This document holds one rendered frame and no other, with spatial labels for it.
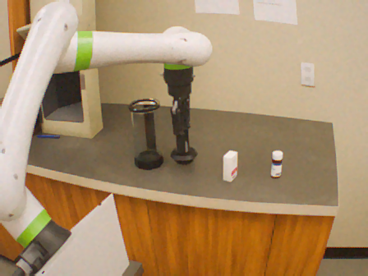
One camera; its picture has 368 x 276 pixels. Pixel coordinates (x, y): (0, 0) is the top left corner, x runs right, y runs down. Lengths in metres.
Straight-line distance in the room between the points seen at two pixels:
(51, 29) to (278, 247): 1.05
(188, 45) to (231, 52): 0.75
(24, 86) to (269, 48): 1.26
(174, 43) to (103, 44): 0.20
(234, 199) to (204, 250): 0.29
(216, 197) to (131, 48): 0.54
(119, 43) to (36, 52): 0.31
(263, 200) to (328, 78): 0.79
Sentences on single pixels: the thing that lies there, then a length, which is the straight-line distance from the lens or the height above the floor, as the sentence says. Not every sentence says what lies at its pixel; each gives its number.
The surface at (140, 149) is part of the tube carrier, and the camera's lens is 1.39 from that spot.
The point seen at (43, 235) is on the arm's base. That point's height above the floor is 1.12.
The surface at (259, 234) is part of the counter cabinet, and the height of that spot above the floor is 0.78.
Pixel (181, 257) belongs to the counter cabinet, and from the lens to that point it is 1.51.
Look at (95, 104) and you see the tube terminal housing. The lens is 1.71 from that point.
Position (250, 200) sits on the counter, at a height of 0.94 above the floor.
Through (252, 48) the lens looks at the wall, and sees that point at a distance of 1.79.
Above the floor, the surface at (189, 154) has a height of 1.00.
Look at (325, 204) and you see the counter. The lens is 1.24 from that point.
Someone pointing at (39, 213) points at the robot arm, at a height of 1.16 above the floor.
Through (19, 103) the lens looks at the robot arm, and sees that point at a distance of 0.76.
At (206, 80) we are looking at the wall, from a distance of 1.88.
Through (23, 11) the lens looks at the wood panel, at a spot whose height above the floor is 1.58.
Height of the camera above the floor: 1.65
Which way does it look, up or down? 26 degrees down
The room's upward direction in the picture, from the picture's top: 3 degrees counter-clockwise
